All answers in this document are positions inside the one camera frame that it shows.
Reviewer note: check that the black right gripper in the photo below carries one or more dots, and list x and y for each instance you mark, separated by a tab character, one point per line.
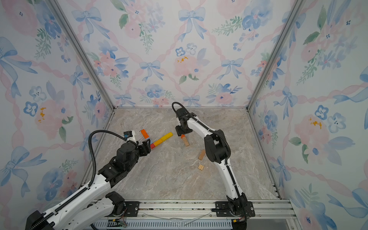
180	132

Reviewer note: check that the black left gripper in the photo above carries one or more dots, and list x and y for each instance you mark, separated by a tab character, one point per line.
144	144

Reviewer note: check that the small orange block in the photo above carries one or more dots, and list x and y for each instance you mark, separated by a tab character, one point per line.
144	134

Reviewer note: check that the long natural wood block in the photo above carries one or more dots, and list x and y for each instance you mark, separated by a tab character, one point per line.
186	142

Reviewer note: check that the long yellow block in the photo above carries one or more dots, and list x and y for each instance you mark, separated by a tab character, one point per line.
167	136

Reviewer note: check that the short yellow block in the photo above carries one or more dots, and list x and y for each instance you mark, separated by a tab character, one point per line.
158	142

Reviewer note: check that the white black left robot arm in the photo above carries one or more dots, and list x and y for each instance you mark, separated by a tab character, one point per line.
95	199

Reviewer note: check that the aluminium corner post left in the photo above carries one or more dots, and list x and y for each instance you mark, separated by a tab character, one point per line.
66	26

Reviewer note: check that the aluminium corner post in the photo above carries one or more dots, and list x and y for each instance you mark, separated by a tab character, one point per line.
66	26
294	13

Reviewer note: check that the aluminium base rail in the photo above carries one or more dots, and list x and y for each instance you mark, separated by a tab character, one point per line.
200	214

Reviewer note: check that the aluminium corner post right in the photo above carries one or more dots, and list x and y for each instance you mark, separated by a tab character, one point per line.
294	13

